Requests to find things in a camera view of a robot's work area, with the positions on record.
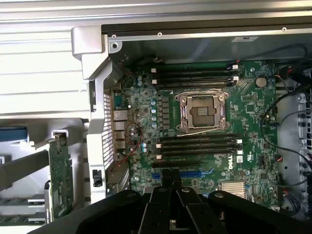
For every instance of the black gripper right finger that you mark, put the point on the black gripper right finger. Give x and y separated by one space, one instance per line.
195 217

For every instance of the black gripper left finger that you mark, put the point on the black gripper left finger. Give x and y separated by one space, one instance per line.
156 214

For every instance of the black RAM slot white clips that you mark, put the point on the black RAM slot white clips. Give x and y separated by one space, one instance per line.
195 84
195 72
197 155
197 143

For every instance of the blue expansion slot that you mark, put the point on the blue expansion slot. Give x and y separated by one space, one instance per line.
192 174

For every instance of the silver finned heatsink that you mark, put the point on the silver finned heatsink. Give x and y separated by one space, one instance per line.
232 189

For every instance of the black expansion slot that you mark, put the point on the black expansion slot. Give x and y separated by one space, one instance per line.
175 164

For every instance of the black case latch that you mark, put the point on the black case latch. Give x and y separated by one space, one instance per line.
97 179

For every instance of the metal rear port block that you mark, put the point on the metal rear port block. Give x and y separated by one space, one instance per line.
120 129

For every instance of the white parts rack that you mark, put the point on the white parts rack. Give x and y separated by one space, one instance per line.
80 146

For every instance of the green graphics card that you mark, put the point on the green graphics card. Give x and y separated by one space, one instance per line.
60 175

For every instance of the metal CPU socket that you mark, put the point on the metal CPU socket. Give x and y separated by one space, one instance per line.
189 111

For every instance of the grey metal PC case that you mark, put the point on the grey metal PC case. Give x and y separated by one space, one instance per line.
96 122

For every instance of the green Dell motherboard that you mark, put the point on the green Dell motherboard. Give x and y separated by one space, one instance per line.
251 122

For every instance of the grey slanted bar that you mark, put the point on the grey slanted bar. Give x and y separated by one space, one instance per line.
22 168

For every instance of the round silver coin battery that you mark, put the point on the round silver coin battery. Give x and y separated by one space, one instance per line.
260 82

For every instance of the blue block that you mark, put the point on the blue block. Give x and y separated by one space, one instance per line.
12 134

